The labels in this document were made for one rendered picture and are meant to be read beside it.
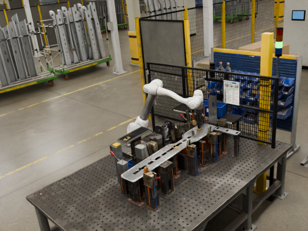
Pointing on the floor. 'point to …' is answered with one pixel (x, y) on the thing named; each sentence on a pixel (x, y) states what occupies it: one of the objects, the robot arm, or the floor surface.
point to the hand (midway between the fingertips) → (199, 125)
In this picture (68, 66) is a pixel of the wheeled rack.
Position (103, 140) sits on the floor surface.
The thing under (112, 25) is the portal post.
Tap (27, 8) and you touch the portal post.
